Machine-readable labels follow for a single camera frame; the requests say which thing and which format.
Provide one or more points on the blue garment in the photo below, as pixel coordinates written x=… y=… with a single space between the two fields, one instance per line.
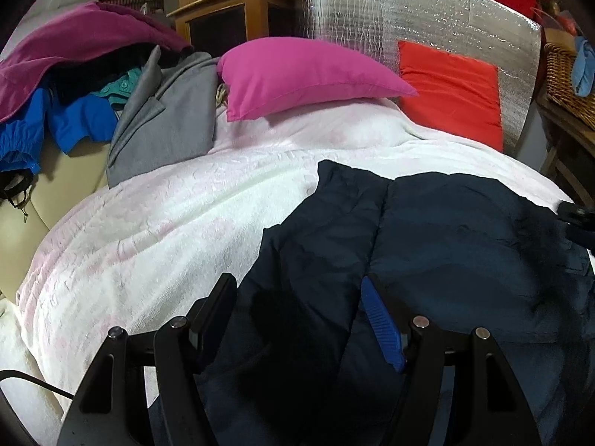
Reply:
x=51 y=121

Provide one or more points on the white fleece blanket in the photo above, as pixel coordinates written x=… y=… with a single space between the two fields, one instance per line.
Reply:
x=162 y=223

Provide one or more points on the grey garment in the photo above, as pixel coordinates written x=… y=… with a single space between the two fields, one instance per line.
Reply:
x=162 y=111

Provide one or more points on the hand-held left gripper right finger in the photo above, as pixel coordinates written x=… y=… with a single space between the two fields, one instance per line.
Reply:
x=383 y=330

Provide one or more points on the wicker basket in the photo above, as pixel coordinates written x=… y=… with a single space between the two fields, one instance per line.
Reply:
x=569 y=79

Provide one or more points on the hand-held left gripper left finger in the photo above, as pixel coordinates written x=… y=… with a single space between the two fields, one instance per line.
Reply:
x=211 y=316

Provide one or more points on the black garment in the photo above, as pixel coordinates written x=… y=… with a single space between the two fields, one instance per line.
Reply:
x=79 y=74

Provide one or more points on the wooden cabinet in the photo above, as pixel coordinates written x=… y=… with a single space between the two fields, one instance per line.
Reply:
x=232 y=14

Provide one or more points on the silver foil insulation sheet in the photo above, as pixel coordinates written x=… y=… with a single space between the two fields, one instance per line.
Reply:
x=395 y=14

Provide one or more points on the pink pillow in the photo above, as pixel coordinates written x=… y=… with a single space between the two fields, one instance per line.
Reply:
x=297 y=79

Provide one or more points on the navy puffer jacket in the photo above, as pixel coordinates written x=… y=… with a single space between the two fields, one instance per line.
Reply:
x=441 y=241

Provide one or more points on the beige sofa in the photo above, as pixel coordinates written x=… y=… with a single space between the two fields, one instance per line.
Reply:
x=60 y=181

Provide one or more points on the light blue cloth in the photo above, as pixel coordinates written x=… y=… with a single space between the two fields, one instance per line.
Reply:
x=583 y=67

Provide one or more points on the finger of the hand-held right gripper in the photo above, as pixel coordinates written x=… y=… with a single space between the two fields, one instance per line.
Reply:
x=576 y=218

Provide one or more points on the teal garment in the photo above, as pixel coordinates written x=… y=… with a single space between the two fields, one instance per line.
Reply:
x=118 y=86

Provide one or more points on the magenta garment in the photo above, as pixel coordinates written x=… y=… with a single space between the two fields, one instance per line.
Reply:
x=69 y=51

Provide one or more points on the red pillow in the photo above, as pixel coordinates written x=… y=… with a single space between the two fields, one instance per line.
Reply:
x=448 y=88

